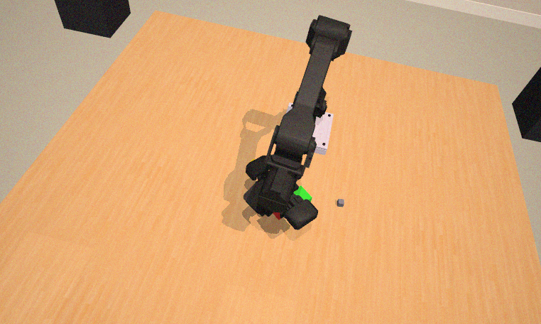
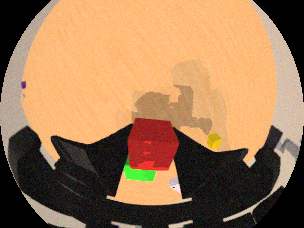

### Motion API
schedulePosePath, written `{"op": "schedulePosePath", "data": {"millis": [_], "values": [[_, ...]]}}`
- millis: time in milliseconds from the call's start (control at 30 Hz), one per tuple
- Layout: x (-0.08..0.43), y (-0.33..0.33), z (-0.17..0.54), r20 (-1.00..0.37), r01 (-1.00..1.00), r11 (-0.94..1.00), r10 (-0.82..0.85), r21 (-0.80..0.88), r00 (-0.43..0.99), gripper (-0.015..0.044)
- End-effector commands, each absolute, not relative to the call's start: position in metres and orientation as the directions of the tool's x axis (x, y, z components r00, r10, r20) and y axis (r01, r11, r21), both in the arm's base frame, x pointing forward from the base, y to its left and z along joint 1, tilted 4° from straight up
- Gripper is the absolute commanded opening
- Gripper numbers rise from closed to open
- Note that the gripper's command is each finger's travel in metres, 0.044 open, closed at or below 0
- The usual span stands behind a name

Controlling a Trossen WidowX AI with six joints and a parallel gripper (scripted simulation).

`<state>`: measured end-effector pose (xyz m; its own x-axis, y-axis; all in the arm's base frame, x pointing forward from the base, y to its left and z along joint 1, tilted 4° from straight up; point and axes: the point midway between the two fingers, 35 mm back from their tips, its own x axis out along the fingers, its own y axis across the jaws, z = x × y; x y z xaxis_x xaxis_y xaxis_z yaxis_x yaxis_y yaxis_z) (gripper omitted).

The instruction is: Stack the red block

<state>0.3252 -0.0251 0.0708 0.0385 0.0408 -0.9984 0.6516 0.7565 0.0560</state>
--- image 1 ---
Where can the green block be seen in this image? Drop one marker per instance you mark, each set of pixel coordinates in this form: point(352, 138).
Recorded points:
point(303, 193)

